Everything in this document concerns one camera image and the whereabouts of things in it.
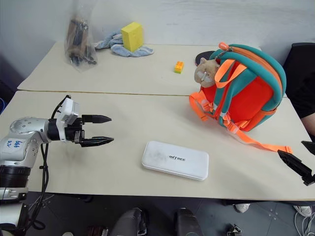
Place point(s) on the dark rounded shape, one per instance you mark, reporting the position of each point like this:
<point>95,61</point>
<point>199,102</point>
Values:
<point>129,222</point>

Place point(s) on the person in black clothes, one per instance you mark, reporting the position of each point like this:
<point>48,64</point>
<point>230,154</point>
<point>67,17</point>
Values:
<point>301,81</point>

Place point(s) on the yellow orange green toy brick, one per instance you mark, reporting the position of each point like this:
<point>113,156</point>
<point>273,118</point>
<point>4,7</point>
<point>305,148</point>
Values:
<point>179,67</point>

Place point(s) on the flat black oval object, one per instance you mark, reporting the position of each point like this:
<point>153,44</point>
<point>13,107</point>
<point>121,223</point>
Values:
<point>203,56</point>

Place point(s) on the white Unitree case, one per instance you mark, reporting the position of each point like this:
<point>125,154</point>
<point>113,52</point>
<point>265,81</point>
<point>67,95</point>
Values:
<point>174,159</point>

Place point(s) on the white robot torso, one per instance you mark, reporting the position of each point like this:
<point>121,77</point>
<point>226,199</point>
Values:
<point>8,216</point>

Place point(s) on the light blue towel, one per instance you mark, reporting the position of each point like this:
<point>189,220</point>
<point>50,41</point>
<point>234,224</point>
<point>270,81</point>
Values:
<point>118,48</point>

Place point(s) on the clear plastic bag with tools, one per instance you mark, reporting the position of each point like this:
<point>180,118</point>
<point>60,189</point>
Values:
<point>78,49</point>

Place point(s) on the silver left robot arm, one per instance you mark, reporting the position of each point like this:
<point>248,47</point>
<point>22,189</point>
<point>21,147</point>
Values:
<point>23,137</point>

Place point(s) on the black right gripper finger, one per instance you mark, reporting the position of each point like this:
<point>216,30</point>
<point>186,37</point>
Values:
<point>295,164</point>
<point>310,146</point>

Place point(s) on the yellow sponge block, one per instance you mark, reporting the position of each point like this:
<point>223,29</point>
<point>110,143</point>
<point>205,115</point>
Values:
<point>133,37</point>

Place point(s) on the orange and teal backpack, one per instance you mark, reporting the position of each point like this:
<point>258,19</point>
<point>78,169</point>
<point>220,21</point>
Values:
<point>248,98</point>

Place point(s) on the white shoe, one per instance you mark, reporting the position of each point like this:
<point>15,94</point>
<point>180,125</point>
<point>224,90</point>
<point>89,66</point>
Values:
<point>242,207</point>
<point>304,210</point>

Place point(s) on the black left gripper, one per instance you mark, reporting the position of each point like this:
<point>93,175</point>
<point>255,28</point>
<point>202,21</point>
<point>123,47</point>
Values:
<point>73,131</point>

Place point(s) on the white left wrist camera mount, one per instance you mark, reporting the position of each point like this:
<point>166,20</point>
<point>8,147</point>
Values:
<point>67,110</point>

